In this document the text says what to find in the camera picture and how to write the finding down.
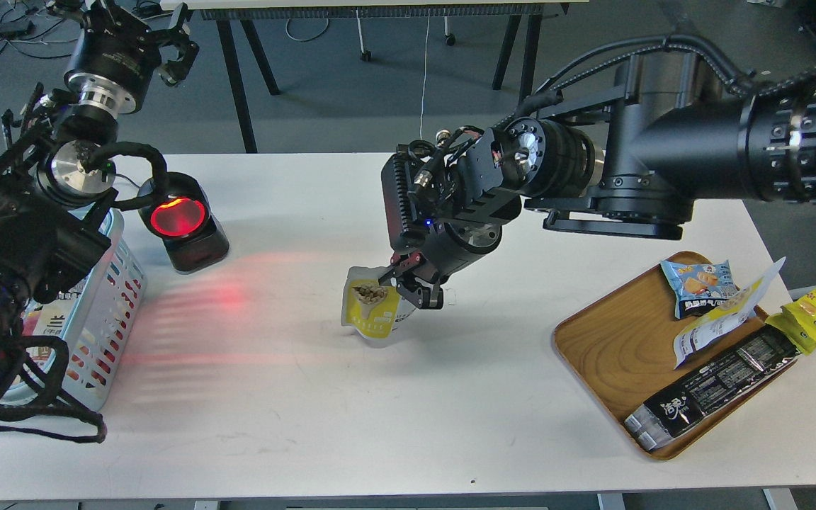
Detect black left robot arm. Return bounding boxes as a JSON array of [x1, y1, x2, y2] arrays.
[[0, 1, 200, 443]]

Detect black floor cables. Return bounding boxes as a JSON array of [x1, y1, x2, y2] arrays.
[[0, 0, 97, 89]]

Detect snack packages in basket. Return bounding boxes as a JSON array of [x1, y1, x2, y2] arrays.
[[23, 290, 93, 387]]

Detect blue snack bag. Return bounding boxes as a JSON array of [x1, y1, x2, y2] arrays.
[[659, 259, 738, 319]]

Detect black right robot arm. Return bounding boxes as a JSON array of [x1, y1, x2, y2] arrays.
[[379, 33, 816, 309]]

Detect black-legged background table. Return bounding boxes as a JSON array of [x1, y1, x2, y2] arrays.
[[160, 0, 569, 154]]

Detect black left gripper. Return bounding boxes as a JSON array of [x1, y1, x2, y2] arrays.
[[47, 0, 200, 114]]

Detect light blue plastic basket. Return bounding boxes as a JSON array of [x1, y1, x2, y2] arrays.
[[0, 209, 147, 410]]

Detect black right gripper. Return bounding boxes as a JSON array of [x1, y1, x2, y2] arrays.
[[377, 129, 523, 310]]

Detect white hanging cable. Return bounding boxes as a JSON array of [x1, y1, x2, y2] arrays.
[[419, 10, 430, 152]]

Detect black long snack package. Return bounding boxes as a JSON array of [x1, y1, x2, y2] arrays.
[[623, 325, 802, 451]]

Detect wooden tray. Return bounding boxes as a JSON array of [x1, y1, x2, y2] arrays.
[[554, 251, 802, 460]]

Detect black barcode scanner red window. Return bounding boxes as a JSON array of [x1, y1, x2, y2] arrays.
[[138, 171, 230, 274]]

